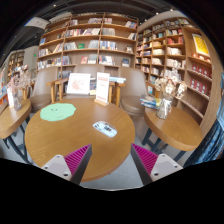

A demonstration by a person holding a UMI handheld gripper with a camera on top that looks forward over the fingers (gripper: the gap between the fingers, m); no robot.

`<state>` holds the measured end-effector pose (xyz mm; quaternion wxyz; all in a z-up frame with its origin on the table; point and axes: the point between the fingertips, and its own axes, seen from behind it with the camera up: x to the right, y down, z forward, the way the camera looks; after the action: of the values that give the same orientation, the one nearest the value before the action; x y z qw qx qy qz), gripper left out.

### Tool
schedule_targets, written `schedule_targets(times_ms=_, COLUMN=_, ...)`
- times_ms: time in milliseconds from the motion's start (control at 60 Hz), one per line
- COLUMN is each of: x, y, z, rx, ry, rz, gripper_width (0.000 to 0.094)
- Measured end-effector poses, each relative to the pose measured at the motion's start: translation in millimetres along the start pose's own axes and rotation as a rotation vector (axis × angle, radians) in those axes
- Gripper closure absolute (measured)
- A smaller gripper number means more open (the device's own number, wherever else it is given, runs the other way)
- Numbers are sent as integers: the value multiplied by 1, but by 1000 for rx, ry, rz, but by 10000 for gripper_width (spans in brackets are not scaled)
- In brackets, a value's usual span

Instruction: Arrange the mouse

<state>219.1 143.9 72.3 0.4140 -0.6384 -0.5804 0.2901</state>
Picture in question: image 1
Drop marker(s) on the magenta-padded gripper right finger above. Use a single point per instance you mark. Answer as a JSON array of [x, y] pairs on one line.
[[146, 159]]

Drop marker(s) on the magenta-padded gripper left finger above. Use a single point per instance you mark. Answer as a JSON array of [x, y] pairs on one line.
[[76, 159]]

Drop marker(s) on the transparent computer mouse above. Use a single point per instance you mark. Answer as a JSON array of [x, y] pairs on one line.
[[105, 129]]

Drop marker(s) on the green blob-shaped mouse pad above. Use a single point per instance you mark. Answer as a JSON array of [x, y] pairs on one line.
[[57, 112]]

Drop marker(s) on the round wooden side table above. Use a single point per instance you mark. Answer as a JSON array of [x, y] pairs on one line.
[[175, 128], [11, 118]]

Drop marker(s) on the glass vase with pale flowers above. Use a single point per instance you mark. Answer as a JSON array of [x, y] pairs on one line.
[[164, 108]]

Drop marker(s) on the stack of colourful books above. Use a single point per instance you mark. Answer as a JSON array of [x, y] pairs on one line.
[[150, 101]]

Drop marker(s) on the brown armchair with wooden arms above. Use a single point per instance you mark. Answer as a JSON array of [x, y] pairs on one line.
[[133, 90], [41, 86], [88, 68]]

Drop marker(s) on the dark book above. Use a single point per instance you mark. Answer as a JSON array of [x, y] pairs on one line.
[[93, 87]]

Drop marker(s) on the white framed picture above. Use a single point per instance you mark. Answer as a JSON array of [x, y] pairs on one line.
[[78, 83]]

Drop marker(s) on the white sign on wooden base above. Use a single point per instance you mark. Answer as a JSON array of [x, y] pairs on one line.
[[102, 87]]

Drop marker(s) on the glass vase with pink flowers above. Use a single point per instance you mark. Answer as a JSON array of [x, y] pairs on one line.
[[17, 101]]

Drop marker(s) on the light blue book stack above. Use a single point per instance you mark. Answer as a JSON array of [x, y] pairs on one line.
[[117, 80]]

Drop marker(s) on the small white table sign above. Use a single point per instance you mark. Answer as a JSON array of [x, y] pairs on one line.
[[10, 98]]

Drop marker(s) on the tall wooden bookshelf with poster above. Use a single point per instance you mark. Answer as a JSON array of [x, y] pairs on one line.
[[173, 60]]

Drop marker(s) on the small distant bookshelf unit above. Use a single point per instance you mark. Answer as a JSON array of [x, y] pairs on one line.
[[16, 63]]

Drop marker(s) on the wide wooden bookshelf unit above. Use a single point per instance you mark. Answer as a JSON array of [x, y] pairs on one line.
[[90, 43]]

